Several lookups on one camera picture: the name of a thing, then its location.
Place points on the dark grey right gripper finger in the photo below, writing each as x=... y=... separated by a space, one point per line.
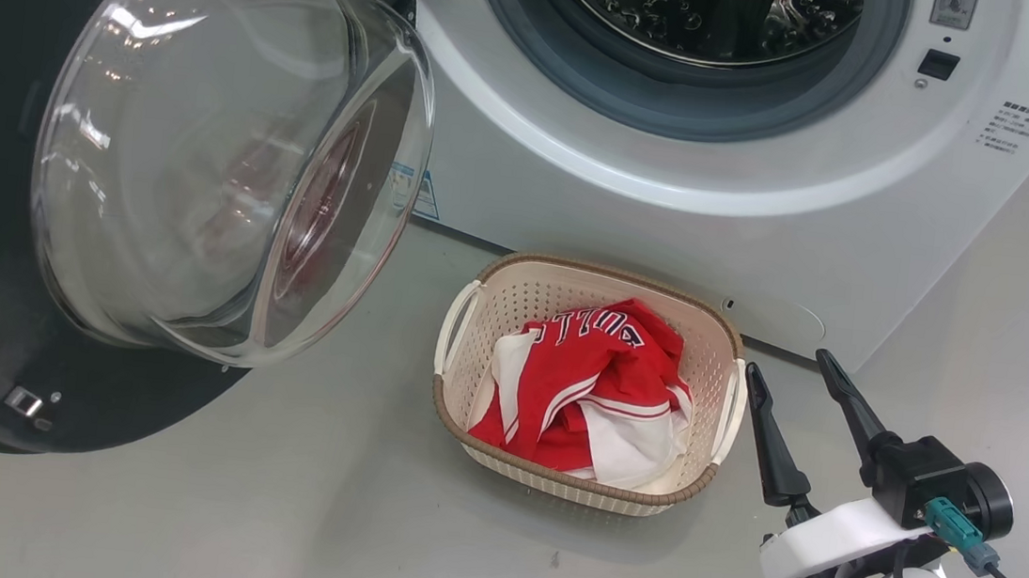
x=773 y=446
x=849 y=397

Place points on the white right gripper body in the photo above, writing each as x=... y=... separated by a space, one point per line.
x=830 y=541

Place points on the red and white basketball jersey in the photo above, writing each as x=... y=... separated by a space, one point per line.
x=591 y=372

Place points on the red basketball shorts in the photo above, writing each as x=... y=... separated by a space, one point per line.
x=500 y=436

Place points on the white front-load washing machine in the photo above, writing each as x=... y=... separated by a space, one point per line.
x=672 y=219

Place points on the cream perforated laundry basket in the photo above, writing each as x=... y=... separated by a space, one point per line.
x=513 y=303

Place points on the grey QR code sticker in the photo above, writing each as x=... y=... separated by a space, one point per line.
x=953 y=6

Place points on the blue energy label sticker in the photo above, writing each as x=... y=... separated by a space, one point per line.
x=424 y=200

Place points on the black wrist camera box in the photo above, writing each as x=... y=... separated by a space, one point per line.
x=917 y=469

